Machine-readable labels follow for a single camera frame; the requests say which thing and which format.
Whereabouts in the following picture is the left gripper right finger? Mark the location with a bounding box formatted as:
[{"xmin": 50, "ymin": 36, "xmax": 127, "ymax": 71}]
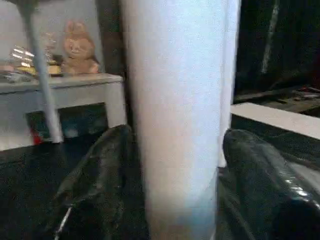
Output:
[{"xmin": 216, "ymin": 128, "xmax": 320, "ymax": 240}]

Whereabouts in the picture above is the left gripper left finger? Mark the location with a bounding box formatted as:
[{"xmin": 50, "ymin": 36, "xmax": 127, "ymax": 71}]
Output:
[{"xmin": 53, "ymin": 124, "xmax": 149, "ymax": 240}]

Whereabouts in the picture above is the black mat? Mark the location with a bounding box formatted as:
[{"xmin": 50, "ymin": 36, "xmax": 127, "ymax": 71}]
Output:
[{"xmin": 0, "ymin": 119, "xmax": 320, "ymax": 240}]

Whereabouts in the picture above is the white flat board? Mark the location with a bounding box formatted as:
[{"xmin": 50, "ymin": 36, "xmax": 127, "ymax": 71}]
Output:
[{"xmin": 229, "ymin": 102, "xmax": 320, "ymax": 141}]

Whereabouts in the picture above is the white cabinet with glass doors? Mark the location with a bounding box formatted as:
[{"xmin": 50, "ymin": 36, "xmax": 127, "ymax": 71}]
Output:
[{"xmin": 0, "ymin": 73, "xmax": 128, "ymax": 151}]

